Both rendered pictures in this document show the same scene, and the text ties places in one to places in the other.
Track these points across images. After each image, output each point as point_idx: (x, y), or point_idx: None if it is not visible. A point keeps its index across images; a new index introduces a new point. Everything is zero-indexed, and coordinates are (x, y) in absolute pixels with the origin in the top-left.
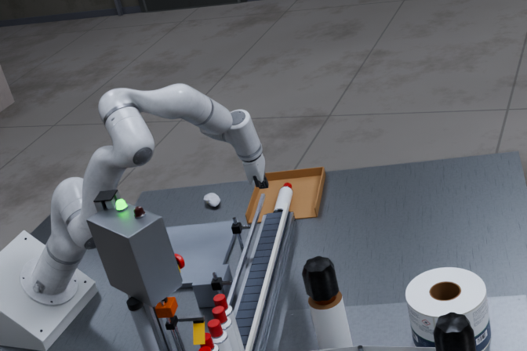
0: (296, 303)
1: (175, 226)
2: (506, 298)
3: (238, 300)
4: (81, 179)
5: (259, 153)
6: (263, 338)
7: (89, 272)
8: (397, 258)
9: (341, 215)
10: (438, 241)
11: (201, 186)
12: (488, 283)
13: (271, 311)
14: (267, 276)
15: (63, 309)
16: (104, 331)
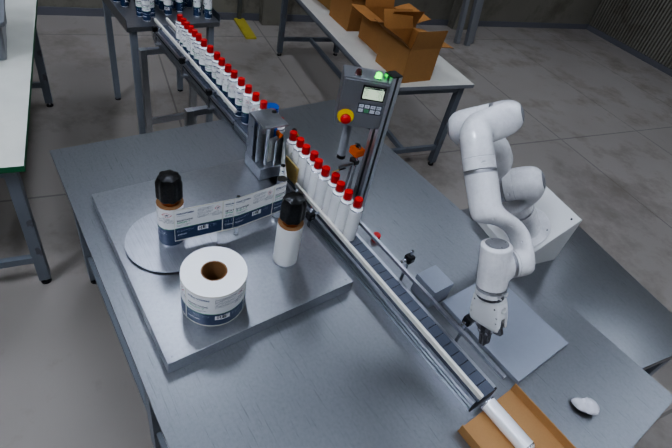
0: (364, 309)
1: (567, 358)
2: (184, 352)
3: (396, 278)
4: (533, 177)
5: (476, 290)
6: (348, 259)
7: (549, 281)
8: (324, 396)
9: (437, 447)
10: (299, 441)
11: (638, 435)
12: (217, 394)
13: (368, 286)
14: (392, 293)
15: (498, 231)
16: (462, 242)
